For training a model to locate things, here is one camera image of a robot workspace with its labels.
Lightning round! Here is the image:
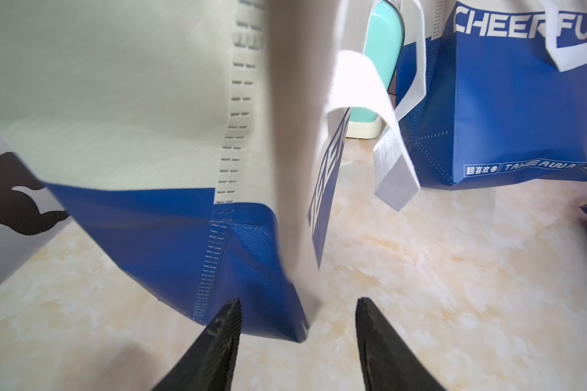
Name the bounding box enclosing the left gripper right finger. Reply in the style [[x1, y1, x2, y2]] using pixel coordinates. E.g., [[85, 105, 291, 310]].
[[355, 297, 443, 391]]

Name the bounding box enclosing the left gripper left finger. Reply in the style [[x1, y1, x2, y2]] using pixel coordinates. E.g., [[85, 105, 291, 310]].
[[153, 299, 242, 391]]

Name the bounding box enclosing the mint green toaster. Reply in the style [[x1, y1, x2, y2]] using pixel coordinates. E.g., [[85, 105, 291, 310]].
[[347, 1, 405, 139]]

